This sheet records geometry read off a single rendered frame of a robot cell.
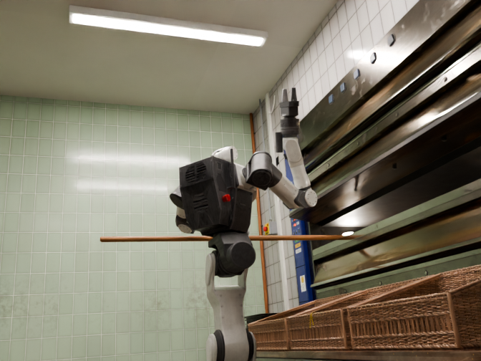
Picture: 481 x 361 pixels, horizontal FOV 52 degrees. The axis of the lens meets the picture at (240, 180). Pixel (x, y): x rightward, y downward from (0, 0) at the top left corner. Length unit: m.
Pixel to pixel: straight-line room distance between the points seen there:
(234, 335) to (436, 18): 1.64
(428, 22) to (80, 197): 2.75
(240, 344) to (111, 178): 2.29
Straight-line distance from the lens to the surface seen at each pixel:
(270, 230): 3.87
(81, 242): 3.93
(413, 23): 2.60
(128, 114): 4.30
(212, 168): 2.09
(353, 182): 2.67
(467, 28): 2.31
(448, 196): 2.27
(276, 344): 2.69
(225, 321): 2.14
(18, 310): 3.88
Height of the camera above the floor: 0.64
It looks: 18 degrees up
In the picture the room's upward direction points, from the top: 4 degrees counter-clockwise
